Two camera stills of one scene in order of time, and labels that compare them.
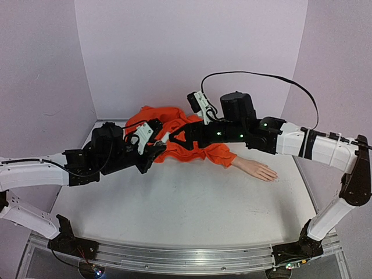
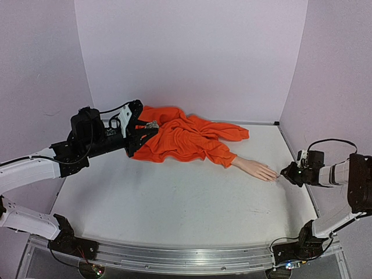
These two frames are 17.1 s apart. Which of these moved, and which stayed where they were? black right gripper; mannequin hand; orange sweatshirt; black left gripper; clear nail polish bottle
Moved: black left gripper; clear nail polish bottle; black right gripper
Stayed: orange sweatshirt; mannequin hand
